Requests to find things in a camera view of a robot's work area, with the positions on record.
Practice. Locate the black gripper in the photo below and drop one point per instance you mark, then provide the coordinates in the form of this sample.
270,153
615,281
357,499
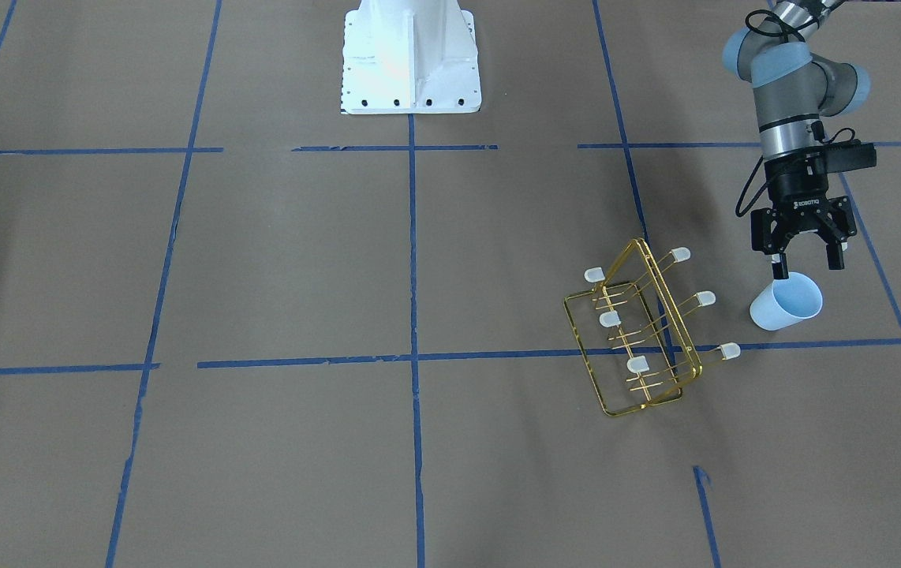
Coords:
801,189

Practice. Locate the light blue plastic cup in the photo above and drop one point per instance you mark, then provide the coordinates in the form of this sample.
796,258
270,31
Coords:
786,302

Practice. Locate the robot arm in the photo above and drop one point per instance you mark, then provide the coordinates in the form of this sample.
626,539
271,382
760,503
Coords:
794,91

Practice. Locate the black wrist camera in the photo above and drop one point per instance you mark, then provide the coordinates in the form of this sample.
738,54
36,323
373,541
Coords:
842,157

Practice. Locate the gold wire cup holder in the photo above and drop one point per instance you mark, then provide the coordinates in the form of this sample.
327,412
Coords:
632,331

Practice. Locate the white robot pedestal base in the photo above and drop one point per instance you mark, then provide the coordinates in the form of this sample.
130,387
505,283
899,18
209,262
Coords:
402,57

